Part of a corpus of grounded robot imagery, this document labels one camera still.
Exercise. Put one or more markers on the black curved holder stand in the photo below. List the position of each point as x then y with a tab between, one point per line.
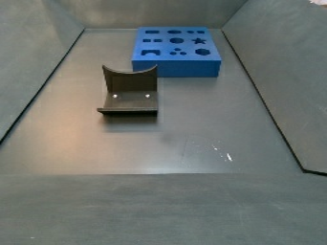
131	92

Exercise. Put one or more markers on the blue shape-sorter block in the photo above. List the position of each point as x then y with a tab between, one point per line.
183	51

